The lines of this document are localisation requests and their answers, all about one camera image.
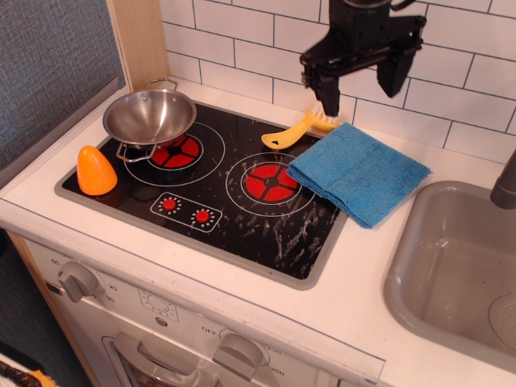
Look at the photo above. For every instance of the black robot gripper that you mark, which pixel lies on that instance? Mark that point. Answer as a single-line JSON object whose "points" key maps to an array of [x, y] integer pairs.
{"points": [[362, 34]]}

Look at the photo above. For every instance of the blue cloth napkin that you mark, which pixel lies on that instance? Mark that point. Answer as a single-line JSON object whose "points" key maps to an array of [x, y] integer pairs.
{"points": [[359, 174]]}

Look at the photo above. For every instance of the black toy stove top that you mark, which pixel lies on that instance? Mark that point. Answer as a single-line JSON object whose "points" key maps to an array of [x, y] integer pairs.
{"points": [[219, 191]]}

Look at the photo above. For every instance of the yellow dish brush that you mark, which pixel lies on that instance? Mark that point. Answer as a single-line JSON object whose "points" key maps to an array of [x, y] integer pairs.
{"points": [[313, 118]]}

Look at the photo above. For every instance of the grey faucet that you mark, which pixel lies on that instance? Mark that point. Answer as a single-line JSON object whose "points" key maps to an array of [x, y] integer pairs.
{"points": [[503, 193]]}

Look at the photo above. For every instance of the grey plastic sink basin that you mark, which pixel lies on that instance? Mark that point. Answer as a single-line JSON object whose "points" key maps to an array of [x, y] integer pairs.
{"points": [[452, 278]]}

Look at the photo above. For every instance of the small steel pan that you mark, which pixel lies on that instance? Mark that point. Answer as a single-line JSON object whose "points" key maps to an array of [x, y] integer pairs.
{"points": [[144, 120]]}

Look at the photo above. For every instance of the orange plastic cone toy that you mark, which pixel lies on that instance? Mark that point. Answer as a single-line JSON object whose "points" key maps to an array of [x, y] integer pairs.
{"points": [[95, 174]]}

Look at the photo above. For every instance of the grey oven knob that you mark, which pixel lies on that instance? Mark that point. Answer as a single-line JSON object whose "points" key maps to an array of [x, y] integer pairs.
{"points": [[238, 355]]}

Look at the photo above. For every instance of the grey timer knob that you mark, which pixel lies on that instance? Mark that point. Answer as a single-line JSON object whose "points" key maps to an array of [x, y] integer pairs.
{"points": [[77, 281]]}

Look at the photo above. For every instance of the orange black object bottom left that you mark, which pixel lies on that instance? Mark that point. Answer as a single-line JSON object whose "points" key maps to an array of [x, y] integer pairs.
{"points": [[28, 373]]}

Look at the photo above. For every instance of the wooden side post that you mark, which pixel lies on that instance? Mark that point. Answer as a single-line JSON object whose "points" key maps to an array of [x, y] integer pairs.
{"points": [[140, 39]]}

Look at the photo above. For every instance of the grey oven door handle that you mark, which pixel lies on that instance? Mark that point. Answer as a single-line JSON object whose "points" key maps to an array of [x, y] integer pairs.
{"points": [[158, 363]]}

